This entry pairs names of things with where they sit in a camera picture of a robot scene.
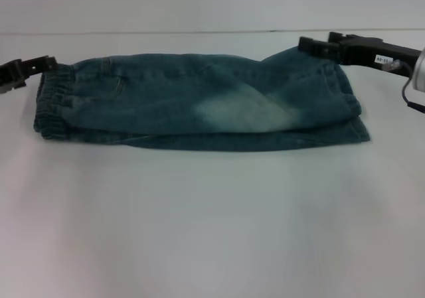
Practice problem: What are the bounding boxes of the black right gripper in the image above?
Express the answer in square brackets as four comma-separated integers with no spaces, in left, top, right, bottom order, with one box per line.
[297,31,423,79]

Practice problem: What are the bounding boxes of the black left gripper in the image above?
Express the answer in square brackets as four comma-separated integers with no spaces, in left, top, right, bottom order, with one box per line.
[0,55,58,95]

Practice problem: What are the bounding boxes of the blue denim shorts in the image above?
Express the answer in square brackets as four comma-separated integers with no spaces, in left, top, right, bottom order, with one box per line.
[33,44,371,153]

